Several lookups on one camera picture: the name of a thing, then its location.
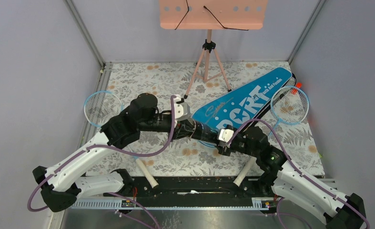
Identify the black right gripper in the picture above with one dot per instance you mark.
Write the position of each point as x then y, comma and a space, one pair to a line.
226, 150

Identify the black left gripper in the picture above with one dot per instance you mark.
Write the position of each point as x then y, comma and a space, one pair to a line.
183, 129

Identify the black shuttlecock tube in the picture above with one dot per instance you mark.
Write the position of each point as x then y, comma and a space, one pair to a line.
205, 134

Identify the blue racket cover bag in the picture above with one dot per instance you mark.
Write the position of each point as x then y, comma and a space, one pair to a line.
251, 100

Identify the blue badminton racket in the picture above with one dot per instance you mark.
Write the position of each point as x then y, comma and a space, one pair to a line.
99, 107
290, 106

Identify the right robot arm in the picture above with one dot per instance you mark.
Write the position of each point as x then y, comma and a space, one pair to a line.
287, 180

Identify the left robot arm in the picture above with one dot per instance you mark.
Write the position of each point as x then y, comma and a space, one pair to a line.
63, 184

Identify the floral patterned mat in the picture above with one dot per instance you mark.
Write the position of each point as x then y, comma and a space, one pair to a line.
188, 157

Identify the pink music stand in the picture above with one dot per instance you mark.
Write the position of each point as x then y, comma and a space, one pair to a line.
210, 15

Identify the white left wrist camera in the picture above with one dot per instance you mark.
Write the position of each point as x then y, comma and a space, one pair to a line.
181, 110

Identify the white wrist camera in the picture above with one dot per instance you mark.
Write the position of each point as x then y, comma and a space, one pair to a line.
225, 135
181, 110

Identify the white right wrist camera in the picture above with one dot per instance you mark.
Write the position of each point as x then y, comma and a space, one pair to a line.
225, 135

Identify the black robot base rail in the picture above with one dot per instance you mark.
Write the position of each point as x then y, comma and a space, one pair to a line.
197, 192

